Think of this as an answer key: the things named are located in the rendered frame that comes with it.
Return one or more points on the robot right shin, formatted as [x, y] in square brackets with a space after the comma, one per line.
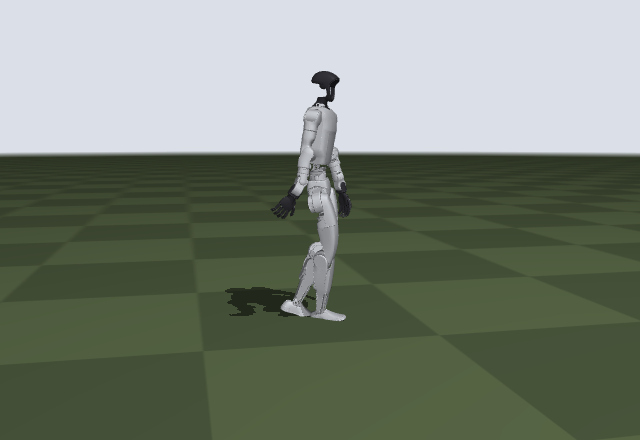
[322, 277]

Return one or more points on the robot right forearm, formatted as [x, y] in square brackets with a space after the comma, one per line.
[304, 167]

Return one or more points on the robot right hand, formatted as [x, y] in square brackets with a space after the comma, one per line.
[288, 203]

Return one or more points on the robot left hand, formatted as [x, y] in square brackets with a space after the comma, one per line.
[344, 201]

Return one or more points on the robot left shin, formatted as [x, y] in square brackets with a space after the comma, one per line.
[306, 279]

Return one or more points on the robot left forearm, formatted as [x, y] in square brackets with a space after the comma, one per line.
[336, 172]

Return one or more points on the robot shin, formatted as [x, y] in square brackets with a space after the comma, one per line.
[322, 277]
[306, 279]

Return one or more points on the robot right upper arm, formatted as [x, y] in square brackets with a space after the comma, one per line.
[312, 119]

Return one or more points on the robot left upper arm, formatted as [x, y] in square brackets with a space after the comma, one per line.
[335, 150]

